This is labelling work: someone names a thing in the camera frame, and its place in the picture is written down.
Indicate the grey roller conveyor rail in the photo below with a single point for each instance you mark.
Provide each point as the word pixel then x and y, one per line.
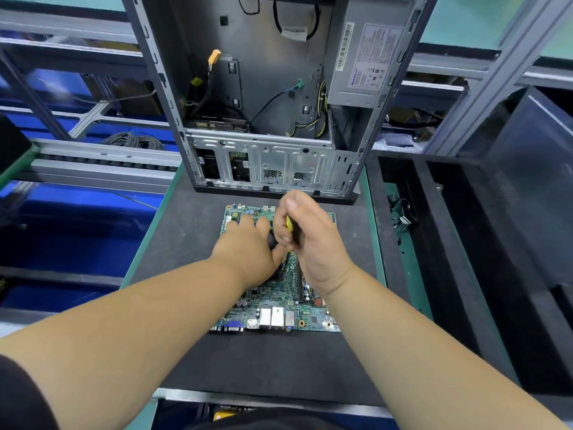
pixel 98 167

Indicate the silver power supply unit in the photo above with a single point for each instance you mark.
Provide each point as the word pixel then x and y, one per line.
pixel 372 58

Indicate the white plastic bags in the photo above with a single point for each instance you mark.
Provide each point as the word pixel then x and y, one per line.
pixel 396 138

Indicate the grey side panel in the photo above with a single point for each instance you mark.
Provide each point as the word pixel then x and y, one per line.
pixel 537 183

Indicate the green upper shelf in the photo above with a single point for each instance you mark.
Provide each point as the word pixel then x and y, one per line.
pixel 54 9

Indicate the person's black printed shirt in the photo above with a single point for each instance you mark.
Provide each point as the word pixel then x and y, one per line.
pixel 269 421

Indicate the person's left hand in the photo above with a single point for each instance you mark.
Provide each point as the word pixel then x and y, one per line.
pixel 246 255

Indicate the person's left forearm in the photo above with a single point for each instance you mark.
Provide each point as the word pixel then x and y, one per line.
pixel 116 345

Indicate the grey computer case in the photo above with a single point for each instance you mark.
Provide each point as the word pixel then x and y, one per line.
pixel 260 58

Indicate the yellow box with green button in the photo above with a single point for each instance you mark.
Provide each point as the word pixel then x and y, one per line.
pixel 224 414

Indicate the aluminium frame post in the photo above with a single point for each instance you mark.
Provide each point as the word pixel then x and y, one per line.
pixel 497 71

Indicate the green motherboard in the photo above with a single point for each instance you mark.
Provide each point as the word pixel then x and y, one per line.
pixel 277 313

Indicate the person's right hand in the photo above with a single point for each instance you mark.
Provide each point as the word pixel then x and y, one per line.
pixel 318 246

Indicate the person's right forearm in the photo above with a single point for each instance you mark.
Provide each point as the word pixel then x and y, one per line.
pixel 439 358

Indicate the black foam tray with boards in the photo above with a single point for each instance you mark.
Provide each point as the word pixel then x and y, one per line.
pixel 13 147

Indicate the dark metal frame leg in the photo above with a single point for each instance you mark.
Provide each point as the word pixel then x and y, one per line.
pixel 31 94

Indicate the person's black left sleeve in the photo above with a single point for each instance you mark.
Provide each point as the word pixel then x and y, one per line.
pixel 22 398

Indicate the empty black foam tray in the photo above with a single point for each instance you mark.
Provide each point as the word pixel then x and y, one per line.
pixel 448 255

